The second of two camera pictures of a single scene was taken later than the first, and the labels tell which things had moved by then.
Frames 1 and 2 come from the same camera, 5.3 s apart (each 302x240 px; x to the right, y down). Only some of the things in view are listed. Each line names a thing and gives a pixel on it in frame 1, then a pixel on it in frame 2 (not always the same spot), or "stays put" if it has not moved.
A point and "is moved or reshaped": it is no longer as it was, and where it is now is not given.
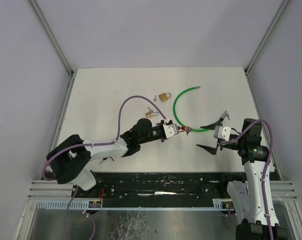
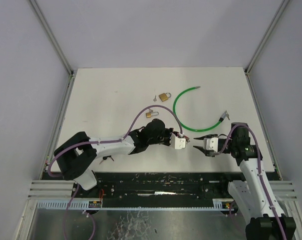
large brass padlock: x=164 y=97 stays put
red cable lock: x=182 y=127 is moved or reshaped
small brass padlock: x=148 y=115 stays put
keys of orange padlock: x=104 y=158 stays put
